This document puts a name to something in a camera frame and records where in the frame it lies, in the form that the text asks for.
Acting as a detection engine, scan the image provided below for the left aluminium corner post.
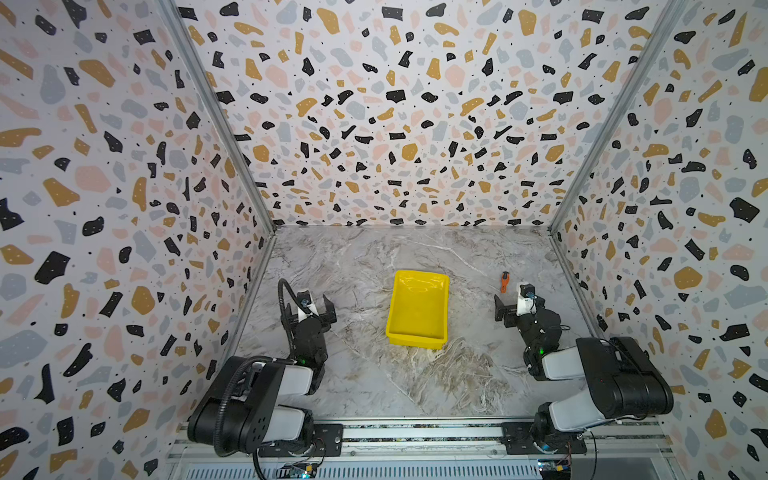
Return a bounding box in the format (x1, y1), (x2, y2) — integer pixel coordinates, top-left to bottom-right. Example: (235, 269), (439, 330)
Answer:
(156, 0), (276, 238)

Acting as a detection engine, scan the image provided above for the green circuit board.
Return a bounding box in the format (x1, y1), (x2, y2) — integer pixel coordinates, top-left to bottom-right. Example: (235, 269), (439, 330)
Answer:
(276, 463), (319, 479)

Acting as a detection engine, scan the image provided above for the black corrugated cable conduit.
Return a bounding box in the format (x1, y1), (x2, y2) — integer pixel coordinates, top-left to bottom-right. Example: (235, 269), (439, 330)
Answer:
(212, 277), (313, 458)

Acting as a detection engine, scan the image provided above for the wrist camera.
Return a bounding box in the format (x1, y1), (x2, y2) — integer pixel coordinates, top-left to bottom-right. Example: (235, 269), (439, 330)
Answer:
(516, 283), (536, 316)
(296, 290), (319, 321)

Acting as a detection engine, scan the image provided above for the aluminium corner post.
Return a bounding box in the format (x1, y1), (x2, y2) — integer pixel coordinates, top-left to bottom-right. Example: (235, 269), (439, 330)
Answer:
(156, 0), (276, 238)
(548, 0), (685, 238)

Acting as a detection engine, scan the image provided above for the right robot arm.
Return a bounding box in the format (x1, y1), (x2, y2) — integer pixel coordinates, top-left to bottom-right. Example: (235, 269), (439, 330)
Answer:
(494, 283), (674, 454)

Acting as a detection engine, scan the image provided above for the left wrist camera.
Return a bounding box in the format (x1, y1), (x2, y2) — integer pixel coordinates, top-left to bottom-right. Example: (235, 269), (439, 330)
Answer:
(296, 290), (319, 321)

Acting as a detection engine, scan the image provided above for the right circuit board with wires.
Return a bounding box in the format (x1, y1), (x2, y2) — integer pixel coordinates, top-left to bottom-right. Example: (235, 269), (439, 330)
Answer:
(537, 456), (571, 480)

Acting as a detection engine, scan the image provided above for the right aluminium corner post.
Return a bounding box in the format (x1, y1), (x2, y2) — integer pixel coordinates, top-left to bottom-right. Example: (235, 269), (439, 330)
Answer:
(548, 0), (685, 238)

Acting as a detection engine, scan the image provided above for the orange black screwdriver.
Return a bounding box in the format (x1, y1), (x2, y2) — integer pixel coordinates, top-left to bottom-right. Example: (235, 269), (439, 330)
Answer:
(500, 271), (510, 294)

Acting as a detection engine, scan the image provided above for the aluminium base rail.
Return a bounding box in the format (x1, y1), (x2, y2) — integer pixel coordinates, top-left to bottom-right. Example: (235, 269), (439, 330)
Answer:
(159, 417), (685, 479)

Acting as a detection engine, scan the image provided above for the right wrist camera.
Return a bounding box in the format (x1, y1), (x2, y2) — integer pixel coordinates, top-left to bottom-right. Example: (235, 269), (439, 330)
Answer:
(516, 283), (536, 316)

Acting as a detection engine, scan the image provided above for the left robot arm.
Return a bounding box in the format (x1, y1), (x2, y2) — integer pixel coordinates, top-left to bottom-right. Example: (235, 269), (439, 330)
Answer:
(187, 291), (337, 457)

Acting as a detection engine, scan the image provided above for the yellow plastic bin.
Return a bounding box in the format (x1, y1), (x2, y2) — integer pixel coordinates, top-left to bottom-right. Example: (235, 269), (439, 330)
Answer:
(386, 270), (450, 350)

